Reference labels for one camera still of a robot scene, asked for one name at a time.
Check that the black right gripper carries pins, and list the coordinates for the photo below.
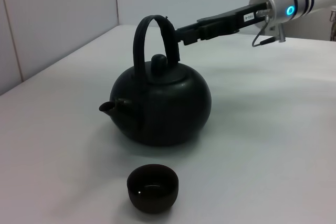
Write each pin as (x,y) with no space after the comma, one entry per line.
(231,16)

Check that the small dark teacup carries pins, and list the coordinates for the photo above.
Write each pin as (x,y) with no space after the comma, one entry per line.
(152,190)

